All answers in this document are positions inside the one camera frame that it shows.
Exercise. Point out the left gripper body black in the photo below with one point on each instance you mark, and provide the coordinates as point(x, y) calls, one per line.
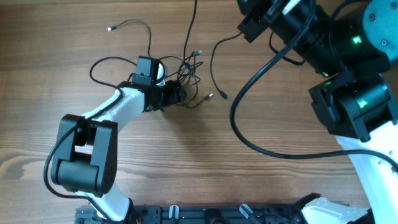
point(179, 94)

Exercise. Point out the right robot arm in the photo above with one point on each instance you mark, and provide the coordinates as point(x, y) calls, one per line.
point(354, 103)

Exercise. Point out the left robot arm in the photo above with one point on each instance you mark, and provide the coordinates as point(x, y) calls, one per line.
point(84, 159)

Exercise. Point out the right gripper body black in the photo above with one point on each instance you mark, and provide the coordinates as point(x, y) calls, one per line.
point(252, 23)

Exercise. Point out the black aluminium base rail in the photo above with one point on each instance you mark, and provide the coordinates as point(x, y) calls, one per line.
point(273, 213)

